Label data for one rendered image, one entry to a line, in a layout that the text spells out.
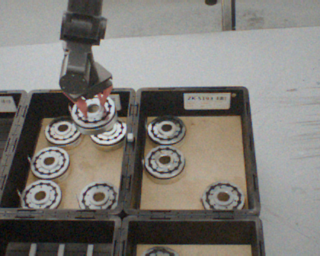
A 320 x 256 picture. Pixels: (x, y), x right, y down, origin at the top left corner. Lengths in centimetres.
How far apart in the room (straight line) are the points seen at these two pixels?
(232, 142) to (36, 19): 223
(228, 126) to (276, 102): 30
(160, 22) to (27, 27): 84
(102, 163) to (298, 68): 79
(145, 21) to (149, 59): 138
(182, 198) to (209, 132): 23
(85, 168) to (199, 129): 32
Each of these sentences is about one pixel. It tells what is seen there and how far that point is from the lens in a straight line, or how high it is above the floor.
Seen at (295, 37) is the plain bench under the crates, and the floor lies 70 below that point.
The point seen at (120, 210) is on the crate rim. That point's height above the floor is 93.
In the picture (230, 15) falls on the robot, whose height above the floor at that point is 67.
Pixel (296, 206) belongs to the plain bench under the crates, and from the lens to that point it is 140.
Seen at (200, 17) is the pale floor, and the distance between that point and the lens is 318.
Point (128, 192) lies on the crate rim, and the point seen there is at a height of 93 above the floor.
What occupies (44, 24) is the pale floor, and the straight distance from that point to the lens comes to 330.
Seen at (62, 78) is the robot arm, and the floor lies 123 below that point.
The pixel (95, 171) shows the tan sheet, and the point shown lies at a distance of 131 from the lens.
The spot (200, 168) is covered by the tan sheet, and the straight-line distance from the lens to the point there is 129.
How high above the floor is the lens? 186
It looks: 48 degrees down
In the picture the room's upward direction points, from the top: 5 degrees counter-clockwise
